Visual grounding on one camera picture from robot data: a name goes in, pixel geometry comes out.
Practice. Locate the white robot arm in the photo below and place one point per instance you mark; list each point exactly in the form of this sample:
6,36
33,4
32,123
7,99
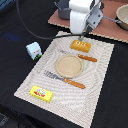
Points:
84,5

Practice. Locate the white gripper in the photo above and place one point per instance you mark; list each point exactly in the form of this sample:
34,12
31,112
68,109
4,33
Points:
85,22

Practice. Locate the fork with orange handle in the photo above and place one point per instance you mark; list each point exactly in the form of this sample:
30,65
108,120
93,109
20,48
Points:
68,81

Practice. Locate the beige round plate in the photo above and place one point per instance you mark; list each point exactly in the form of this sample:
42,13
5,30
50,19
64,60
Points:
69,66

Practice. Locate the light blue toy cup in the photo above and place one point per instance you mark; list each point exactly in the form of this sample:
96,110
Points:
34,50

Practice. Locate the beige pan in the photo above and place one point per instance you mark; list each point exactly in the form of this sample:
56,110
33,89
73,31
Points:
122,15

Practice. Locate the knife with orange handle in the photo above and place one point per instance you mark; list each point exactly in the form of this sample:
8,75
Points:
79,55

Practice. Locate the orange toy bread loaf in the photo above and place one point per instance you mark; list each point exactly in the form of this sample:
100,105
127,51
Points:
81,46

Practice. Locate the dark grey pot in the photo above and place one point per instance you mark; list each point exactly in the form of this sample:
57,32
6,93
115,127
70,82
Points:
63,9

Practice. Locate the woven beige placemat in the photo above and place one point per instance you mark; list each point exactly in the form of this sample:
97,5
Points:
69,102

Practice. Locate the pink brown mat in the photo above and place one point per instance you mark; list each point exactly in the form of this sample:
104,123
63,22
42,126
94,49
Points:
106,28

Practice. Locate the yellow butter box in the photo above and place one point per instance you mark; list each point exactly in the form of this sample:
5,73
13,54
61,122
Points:
41,93

